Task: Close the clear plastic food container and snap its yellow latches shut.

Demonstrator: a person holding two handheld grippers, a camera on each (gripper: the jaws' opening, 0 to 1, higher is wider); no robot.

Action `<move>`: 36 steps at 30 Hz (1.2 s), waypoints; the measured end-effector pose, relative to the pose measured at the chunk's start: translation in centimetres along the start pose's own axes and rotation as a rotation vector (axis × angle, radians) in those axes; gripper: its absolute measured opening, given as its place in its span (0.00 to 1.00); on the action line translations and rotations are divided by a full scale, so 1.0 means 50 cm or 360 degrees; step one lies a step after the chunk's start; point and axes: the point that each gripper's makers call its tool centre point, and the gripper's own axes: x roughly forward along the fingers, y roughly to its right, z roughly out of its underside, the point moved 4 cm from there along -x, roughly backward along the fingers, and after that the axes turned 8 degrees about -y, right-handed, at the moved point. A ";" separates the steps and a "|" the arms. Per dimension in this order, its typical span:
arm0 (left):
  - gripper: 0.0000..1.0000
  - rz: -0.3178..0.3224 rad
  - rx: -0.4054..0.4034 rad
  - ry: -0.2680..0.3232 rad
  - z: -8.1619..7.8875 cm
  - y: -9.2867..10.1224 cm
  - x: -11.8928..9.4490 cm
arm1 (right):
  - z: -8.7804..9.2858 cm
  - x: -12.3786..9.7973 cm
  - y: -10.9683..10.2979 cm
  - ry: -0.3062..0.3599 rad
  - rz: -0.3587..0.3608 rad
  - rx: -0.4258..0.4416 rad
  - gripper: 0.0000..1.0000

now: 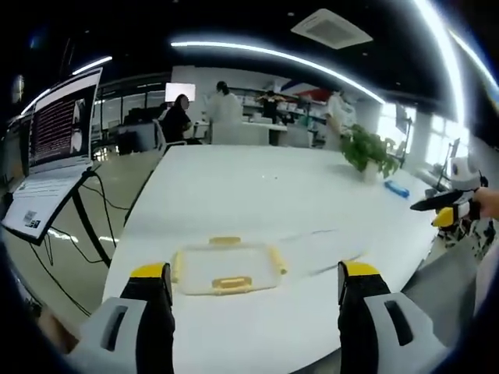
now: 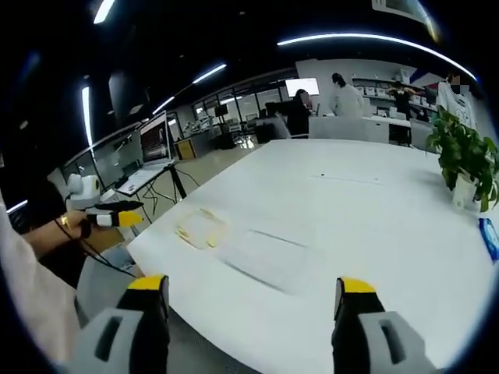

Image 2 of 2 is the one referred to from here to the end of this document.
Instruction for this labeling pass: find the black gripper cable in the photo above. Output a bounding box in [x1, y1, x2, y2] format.
[54, 217, 138, 278]

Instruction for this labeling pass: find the white plant pot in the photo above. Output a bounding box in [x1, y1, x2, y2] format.
[451, 173, 479, 208]

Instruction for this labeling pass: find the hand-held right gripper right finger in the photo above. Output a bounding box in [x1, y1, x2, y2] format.
[331, 277, 438, 374]

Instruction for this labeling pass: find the storage shelf with boxes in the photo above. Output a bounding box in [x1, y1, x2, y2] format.
[352, 69, 437, 115]

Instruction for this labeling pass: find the long ceiling light strip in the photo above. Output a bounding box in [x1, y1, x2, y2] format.
[276, 33, 480, 82]

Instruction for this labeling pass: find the open silver laptop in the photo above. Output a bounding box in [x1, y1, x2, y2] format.
[116, 110, 176, 196]

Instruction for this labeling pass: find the yellow cabinet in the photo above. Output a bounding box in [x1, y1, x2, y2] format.
[173, 138, 200, 161]

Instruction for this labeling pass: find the white desk partition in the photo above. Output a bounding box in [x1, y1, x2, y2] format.
[307, 115, 412, 146]

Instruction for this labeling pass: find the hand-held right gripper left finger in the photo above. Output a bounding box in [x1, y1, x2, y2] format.
[64, 273, 171, 374]

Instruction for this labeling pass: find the person's left hand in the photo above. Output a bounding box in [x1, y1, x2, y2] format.
[54, 209, 94, 239]

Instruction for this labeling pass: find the blue box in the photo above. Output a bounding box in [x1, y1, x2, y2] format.
[478, 217, 499, 263]

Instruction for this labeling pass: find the green potted plant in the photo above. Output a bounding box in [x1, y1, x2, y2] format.
[426, 105, 499, 213]

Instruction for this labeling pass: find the white wall monitor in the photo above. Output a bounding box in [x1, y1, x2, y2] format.
[284, 77, 321, 98]

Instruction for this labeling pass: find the person's light pink clothing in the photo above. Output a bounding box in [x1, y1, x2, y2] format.
[0, 186, 82, 374]

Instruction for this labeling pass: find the small white side table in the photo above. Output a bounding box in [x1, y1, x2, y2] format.
[115, 158, 186, 213]

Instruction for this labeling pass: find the black screen stand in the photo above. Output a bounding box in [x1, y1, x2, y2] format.
[213, 103, 235, 150]

